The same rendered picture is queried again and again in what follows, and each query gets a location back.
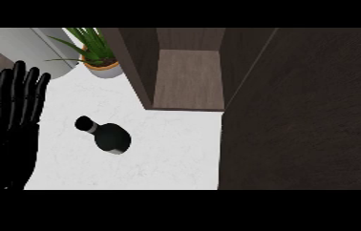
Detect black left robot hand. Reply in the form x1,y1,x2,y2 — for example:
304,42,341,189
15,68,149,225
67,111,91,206
0,60,52,191

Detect dark green wine bottle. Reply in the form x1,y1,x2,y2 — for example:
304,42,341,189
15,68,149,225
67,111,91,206
75,115,134,156

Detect brown wooden cabinet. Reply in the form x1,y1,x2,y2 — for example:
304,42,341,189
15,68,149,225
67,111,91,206
101,28,280,113

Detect pale grey appliance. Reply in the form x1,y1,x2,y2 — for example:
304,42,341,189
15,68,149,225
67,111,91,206
0,28,85,80

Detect green potted plant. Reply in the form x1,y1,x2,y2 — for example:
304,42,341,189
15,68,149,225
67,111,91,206
45,28,126,79

